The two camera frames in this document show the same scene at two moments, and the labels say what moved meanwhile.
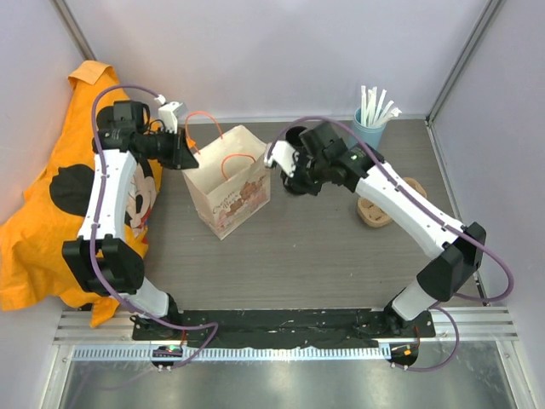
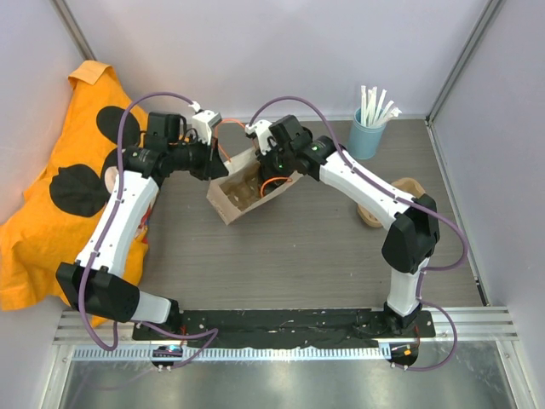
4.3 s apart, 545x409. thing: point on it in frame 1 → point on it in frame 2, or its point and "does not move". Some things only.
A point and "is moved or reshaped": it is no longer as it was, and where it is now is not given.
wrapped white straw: (384, 112) does not move
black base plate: (256, 328) does not move
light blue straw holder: (371, 135) does not move
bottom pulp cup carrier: (373, 217) does not move
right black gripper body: (309, 171) → (277, 163)
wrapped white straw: (379, 107) does not move
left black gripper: (180, 157) → (213, 167)
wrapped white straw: (394, 113) does not move
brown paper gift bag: (232, 183) is moved or reshaped
